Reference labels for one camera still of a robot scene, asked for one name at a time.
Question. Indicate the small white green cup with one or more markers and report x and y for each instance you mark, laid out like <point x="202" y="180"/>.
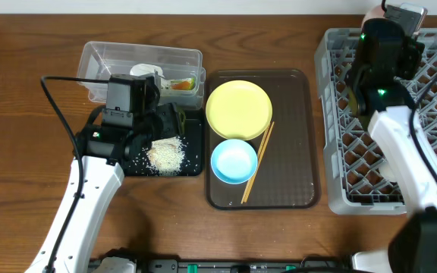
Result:
<point x="386" y="172"/>

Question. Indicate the yellow plate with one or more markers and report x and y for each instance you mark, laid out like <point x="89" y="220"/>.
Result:
<point x="239" y="109"/>

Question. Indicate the black tray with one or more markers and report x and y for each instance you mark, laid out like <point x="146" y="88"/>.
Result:
<point x="193" y="139"/>

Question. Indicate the pink bowl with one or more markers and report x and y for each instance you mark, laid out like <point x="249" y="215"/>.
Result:
<point x="376" y="12"/>

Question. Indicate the pile of rice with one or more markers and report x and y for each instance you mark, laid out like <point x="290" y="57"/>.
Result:
<point x="163" y="158"/>

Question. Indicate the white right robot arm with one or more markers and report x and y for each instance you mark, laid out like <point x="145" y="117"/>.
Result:
<point x="386" y="55"/>

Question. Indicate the gray dishwasher rack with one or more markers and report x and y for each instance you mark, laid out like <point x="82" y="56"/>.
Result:
<point x="351" y="158"/>

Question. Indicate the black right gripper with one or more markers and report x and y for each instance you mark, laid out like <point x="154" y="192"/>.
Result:
<point x="414" y="53"/>

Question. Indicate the clear plastic waste bin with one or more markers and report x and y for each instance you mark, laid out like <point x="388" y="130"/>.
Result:
<point x="100" y="60"/>

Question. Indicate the brown serving tray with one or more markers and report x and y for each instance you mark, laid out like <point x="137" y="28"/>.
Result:
<point x="288" y="176"/>

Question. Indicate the wooden chopstick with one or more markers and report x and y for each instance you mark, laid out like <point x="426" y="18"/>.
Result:
<point x="264" y="148"/>
<point x="259" y="152"/>

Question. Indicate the white paper napkin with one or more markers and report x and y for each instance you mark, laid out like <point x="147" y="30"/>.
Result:
<point x="144" y="69"/>

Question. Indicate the light blue bowl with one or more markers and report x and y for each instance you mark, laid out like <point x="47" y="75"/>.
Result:
<point x="233" y="161"/>

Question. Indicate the yellow green snack wrapper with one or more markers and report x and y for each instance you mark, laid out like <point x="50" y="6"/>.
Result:
<point x="178" y="84"/>

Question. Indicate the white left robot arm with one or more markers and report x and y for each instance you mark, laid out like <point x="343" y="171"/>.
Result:
<point x="113" y="135"/>

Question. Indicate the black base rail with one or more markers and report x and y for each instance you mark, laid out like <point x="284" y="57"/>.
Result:
<point x="121" y="260"/>

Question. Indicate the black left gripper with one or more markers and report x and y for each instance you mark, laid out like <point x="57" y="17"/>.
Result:
<point x="169" y="119"/>

